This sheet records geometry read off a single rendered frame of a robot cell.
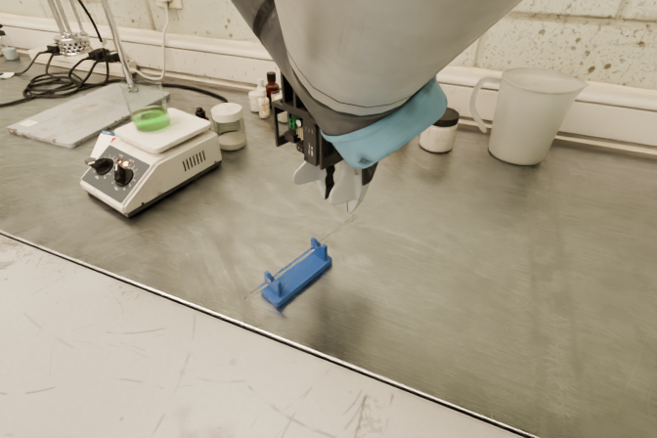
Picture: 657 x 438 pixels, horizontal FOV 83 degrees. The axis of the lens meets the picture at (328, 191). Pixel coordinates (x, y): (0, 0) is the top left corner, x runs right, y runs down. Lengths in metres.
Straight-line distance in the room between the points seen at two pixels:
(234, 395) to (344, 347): 0.12
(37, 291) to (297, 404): 0.36
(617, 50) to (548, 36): 0.12
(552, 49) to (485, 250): 0.48
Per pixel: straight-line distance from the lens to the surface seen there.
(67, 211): 0.73
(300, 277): 0.49
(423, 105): 0.21
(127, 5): 1.33
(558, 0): 0.90
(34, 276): 0.63
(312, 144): 0.37
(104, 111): 1.04
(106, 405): 0.47
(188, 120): 0.72
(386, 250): 0.54
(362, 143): 0.21
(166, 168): 0.66
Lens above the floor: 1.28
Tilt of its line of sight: 36 degrees down
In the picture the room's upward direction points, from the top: straight up
